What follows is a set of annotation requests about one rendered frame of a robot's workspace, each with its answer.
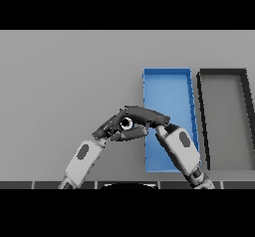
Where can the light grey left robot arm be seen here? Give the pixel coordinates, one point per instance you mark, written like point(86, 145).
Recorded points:
point(83, 161)

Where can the blue bin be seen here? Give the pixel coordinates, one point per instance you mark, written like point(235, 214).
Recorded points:
point(166, 91)

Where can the dark grey bin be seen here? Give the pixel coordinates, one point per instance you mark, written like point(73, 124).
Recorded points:
point(225, 121)

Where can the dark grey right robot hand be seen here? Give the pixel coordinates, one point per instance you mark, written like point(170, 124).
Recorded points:
point(147, 115)

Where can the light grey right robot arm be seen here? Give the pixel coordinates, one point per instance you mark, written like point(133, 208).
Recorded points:
point(181, 146)

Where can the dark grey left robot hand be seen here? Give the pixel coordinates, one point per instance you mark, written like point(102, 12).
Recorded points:
point(108, 127)

